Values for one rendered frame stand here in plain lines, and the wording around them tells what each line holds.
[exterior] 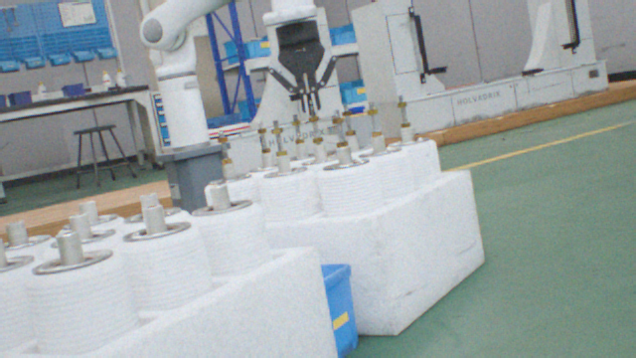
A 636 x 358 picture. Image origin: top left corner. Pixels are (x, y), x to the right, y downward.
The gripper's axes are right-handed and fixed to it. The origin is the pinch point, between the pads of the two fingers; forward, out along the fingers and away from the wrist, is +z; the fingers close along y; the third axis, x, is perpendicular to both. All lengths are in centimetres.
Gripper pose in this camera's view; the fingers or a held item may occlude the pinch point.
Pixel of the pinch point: (311, 103)
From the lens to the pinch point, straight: 133.3
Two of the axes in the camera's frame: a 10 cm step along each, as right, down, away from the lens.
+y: -9.8, 1.7, 1.3
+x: -1.0, 1.3, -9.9
